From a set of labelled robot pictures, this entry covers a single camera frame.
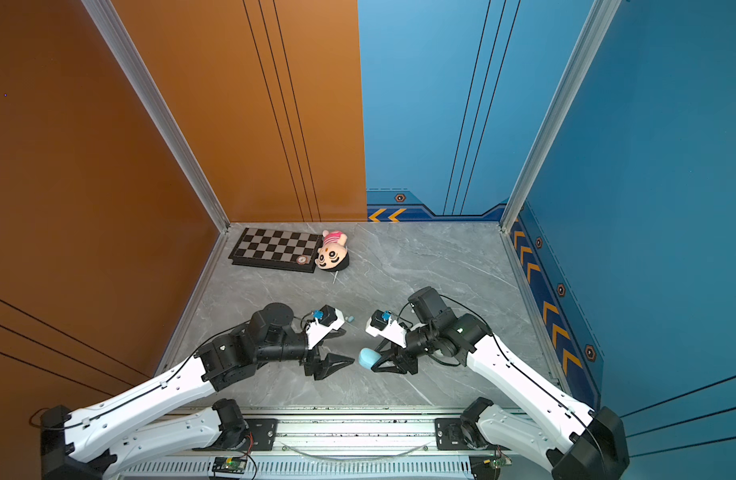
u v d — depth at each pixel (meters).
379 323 0.60
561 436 0.39
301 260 1.05
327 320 0.57
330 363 0.58
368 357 0.68
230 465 0.72
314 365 0.59
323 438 0.75
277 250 1.08
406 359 0.61
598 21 0.71
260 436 0.74
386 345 0.67
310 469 0.70
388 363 0.62
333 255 0.99
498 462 0.70
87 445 0.40
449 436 0.72
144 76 0.80
